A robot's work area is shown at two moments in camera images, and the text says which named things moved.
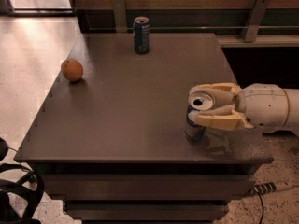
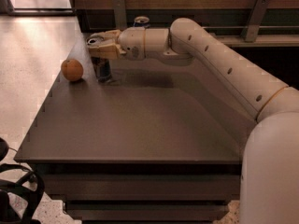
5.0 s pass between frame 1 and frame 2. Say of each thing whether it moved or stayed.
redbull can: moved
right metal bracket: stayed
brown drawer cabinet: stayed
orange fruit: stayed
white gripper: moved
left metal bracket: stayed
